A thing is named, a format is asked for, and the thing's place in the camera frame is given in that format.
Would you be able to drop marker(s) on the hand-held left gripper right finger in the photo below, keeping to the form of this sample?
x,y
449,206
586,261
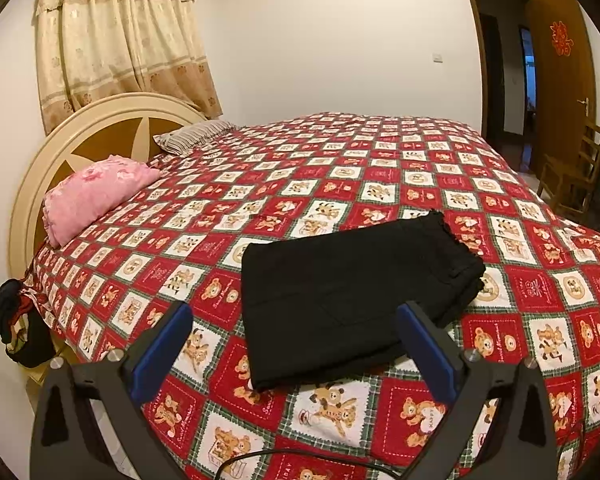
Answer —
x,y
425,355

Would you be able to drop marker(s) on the red door decoration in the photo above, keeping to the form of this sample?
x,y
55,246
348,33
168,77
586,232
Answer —
x,y
560,37

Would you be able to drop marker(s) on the beige patterned curtain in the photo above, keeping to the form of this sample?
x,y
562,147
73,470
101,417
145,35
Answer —
x,y
120,35

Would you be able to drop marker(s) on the pink pillow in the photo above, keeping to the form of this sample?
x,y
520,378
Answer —
x,y
95,190

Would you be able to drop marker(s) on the wooden chair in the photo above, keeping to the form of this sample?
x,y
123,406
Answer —
x,y
572,180

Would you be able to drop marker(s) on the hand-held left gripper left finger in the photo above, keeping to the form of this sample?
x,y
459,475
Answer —
x,y
162,350

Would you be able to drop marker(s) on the dark wooden door frame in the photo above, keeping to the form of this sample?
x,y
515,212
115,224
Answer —
x,y
472,35

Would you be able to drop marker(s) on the pile of dark clothes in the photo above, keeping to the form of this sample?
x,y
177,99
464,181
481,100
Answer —
x,y
5,305

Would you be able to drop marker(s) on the striped pillow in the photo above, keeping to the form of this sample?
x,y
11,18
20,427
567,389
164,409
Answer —
x,y
195,135

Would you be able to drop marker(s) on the black pants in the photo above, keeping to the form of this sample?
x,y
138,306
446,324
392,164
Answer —
x,y
340,285

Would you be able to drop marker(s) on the cream wooden headboard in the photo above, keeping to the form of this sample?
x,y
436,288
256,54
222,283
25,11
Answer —
x,y
35,175

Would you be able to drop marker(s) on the red bear printed blanket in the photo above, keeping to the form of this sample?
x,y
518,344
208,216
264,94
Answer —
x,y
330,170

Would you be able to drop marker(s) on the brown wooden door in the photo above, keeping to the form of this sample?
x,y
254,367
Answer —
x,y
560,100

